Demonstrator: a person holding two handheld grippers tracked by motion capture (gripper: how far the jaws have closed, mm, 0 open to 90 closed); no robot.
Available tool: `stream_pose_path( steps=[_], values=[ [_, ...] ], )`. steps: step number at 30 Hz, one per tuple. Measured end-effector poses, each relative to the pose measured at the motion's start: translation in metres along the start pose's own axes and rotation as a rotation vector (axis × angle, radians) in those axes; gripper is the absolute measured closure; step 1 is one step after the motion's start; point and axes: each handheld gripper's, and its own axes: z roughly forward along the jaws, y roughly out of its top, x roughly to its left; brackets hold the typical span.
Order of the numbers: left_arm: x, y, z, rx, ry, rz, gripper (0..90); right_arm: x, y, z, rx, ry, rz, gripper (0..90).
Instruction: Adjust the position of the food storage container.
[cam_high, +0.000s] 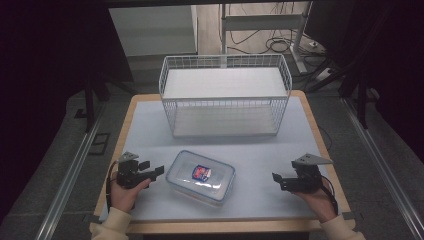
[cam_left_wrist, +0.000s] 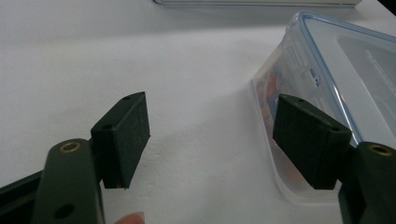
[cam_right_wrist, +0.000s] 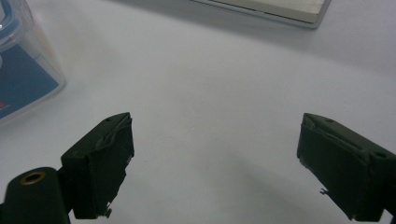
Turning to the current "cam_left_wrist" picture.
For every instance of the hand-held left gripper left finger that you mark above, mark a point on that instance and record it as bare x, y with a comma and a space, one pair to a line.
120, 140

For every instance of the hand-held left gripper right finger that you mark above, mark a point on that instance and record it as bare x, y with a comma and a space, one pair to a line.
314, 146

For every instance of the clear plastic storage box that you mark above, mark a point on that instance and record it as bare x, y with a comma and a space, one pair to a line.
339, 81

